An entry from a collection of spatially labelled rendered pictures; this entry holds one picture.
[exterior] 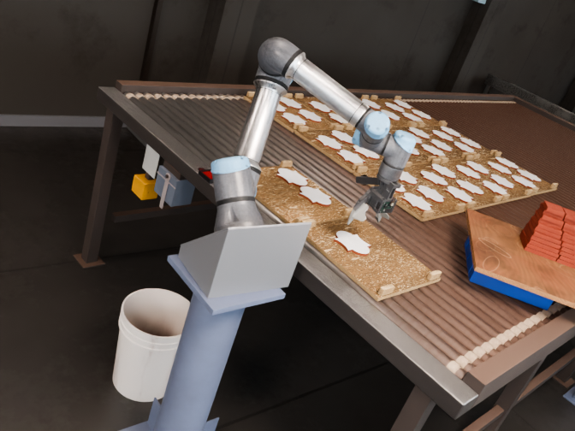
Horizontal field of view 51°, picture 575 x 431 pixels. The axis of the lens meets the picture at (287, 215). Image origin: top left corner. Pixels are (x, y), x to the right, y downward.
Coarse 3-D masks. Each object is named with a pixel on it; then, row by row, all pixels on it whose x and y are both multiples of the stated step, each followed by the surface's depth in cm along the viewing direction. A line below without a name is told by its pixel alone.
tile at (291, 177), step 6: (282, 168) 248; (276, 174) 241; (282, 174) 242; (288, 174) 244; (294, 174) 246; (288, 180) 239; (294, 180) 241; (300, 180) 243; (306, 180) 247; (300, 186) 240
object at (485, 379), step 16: (560, 320) 206; (528, 336) 190; (544, 336) 193; (560, 336) 199; (512, 352) 179; (528, 352) 182; (544, 352) 195; (480, 368) 168; (496, 368) 170; (512, 368) 173; (528, 368) 190; (480, 384) 162; (496, 384) 171; (480, 400) 168
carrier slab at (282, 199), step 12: (264, 168) 245; (276, 168) 249; (288, 168) 252; (264, 180) 235; (276, 180) 238; (264, 192) 226; (276, 192) 229; (288, 192) 232; (324, 192) 242; (264, 204) 219; (276, 204) 220; (288, 204) 223; (300, 204) 226; (312, 204) 229; (336, 204) 236; (288, 216) 215; (312, 216) 220; (324, 216) 223; (336, 216) 227; (348, 216) 230
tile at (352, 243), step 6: (336, 234) 212; (342, 234) 213; (348, 234) 214; (336, 240) 208; (342, 240) 209; (348, 240) 210; (354, 240) 212; (360, 240) 213; (342, 246) 207; (348, 246) 206; (354, 246) 208; (360, 246) 209; (366, 246) 210; (354, 252) 206; (360, 252) 205; (366, 252) 207
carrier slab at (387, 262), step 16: (320, 224) 217; (336, 224) 221; (352, 224) 225; (368, 224) 229; (320, 240) 206; (368, 240) 217; (384, 240) 221; (336, 256) 201; (352, 256) 204; (368, 256) 207; (384, 256) 211; (400, 256) 215; (352, 272) 194; (368, 272) 198; (384, 272) 201; (400, 272) 204; (416, 272) 208; (368, 288) 189; (400, 288) 195; (416, 288) 201
